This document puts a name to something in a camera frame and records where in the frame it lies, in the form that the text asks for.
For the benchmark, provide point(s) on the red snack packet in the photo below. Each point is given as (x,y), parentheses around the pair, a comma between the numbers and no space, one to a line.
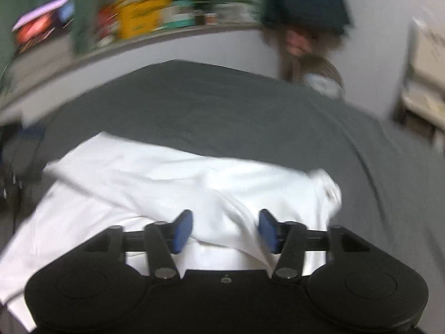
(107,22)

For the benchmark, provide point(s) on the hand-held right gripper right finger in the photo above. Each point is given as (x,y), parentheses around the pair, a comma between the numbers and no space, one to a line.
(267,231)

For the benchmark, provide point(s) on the white shirt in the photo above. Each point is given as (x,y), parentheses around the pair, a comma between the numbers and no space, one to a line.
(139,181)

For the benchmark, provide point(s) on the grey bed sheet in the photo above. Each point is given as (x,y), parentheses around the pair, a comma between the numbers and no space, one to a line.
(226,111)

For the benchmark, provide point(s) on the grey laptop stand box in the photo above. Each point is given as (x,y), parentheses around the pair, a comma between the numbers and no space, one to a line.
(38,66)

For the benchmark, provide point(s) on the open laptop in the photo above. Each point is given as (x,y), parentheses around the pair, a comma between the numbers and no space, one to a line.
(45,21)

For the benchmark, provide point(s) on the cream chair with dark legs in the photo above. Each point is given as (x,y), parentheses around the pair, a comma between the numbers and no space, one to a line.
(424,76)

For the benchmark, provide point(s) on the clear plastic storage box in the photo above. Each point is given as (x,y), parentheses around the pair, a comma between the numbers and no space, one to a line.
(236,12)

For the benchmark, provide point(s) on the pink cloth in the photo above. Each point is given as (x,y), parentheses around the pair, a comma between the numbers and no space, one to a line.
(299,41)

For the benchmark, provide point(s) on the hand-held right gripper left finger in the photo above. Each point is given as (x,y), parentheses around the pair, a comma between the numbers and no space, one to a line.
(184,231)

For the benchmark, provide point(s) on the teal and white box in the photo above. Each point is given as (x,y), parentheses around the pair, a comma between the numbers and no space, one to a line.
(179,14)

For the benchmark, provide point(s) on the white plastic bag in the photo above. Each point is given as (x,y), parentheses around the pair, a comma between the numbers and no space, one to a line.
(321,83)

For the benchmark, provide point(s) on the yellow box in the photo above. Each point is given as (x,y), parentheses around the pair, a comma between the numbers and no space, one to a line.
(142,21)

